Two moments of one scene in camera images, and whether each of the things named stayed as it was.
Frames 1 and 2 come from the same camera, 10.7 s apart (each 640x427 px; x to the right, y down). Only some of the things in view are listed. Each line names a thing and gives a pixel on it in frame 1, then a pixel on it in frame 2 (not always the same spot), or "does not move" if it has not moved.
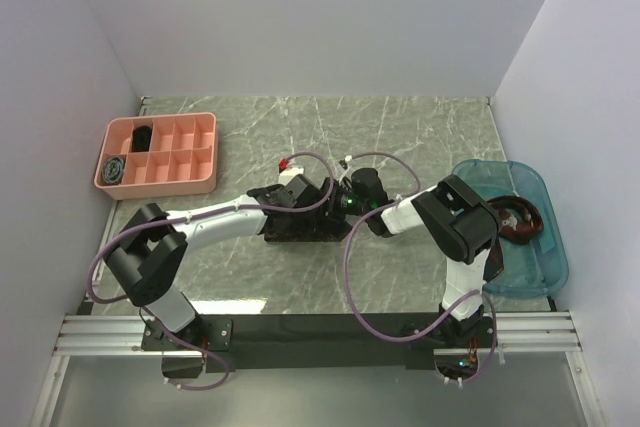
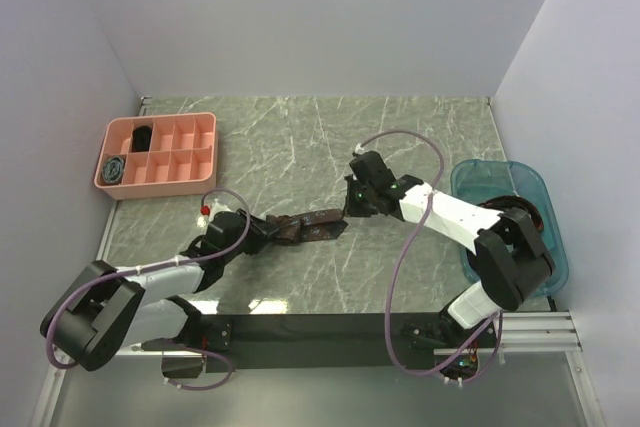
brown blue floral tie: [305, 229] does not move
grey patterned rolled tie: [112, 169] does not move
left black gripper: [310, 213] to [259, 234]
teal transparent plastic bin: [532, 268] does not move
